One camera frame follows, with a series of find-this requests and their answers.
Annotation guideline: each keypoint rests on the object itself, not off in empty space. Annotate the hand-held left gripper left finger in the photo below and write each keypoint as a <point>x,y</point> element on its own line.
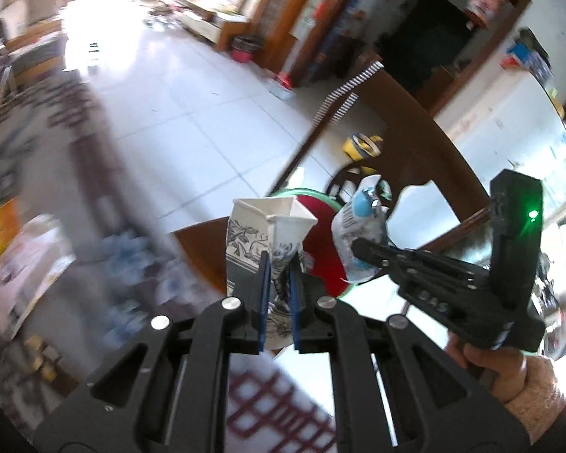
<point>263,302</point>

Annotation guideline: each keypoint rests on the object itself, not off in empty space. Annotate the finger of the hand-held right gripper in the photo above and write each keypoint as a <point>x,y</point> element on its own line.
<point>382,262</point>

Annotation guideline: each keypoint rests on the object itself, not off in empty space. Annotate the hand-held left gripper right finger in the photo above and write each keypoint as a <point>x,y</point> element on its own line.
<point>295,306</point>

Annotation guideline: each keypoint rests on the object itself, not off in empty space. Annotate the plastic bottle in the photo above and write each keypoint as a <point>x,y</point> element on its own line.
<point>353,226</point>

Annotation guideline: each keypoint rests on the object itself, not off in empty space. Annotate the white floral paper cup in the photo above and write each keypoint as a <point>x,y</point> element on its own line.
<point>245,240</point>

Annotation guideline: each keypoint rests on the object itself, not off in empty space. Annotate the person's right hand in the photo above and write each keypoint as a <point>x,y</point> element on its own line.
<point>495,368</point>

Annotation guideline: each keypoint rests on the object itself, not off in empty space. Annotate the yellow round bucket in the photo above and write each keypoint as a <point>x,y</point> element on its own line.
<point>361,148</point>

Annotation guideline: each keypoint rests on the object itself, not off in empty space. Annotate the dark wooden carved chair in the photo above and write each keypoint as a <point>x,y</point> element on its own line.
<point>405,141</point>

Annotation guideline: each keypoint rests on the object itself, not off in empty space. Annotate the white broom with red dustpan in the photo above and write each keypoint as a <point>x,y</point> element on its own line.
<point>283,84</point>

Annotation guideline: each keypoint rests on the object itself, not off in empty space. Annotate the white flat packet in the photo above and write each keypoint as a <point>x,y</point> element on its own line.
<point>28,264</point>

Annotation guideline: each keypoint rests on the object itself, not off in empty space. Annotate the red waste basket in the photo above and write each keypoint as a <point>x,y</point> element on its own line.
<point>243,49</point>

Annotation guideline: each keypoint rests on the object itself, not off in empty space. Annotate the red round tin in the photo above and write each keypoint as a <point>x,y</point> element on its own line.
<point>486,2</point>

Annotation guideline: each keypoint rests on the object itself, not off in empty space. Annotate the yellow snack packet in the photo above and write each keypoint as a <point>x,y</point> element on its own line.
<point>0,236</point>

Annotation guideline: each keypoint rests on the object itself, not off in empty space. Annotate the white low cabinet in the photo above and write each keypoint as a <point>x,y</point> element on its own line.
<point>198,16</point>

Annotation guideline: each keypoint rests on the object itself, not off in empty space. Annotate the small framed picture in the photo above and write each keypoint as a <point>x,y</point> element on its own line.
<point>238,0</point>

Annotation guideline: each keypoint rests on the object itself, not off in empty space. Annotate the small dark stool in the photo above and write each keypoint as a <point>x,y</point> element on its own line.
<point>93,54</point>

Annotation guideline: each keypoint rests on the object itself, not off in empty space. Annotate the wooden sofa with cushions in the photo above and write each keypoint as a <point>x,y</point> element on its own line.
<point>33,56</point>

